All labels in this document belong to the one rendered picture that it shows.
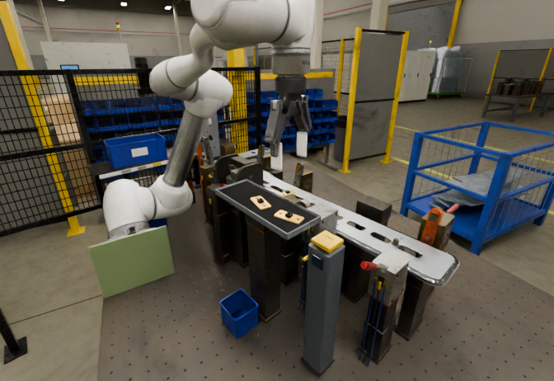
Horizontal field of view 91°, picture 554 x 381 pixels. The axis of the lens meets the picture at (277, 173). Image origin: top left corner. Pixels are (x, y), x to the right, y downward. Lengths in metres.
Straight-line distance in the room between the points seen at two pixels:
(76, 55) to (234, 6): 7.41
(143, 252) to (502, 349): 1.34
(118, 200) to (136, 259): 0.26
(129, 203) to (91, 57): 6.66
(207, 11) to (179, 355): 0.98
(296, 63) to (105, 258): 1.01
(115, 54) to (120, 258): 6.81
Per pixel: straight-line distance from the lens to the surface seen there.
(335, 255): 0.72
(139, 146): 1.77
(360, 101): 4.26
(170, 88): 1.04
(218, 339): 1.11
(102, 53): 7.82
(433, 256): 1.05
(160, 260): 1.33
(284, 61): 0.65
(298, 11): 0.63
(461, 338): 1.26
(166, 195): 1.36
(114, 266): 1.31
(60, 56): 7.89
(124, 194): 1.34
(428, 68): 13.72
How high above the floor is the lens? 1.58
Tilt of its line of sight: 22 degrees down
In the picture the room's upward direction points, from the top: straight up
